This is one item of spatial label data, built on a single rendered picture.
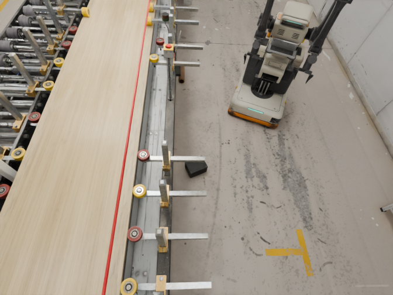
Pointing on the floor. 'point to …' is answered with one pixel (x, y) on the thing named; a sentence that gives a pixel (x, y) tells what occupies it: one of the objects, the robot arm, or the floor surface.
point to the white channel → (7, 172)
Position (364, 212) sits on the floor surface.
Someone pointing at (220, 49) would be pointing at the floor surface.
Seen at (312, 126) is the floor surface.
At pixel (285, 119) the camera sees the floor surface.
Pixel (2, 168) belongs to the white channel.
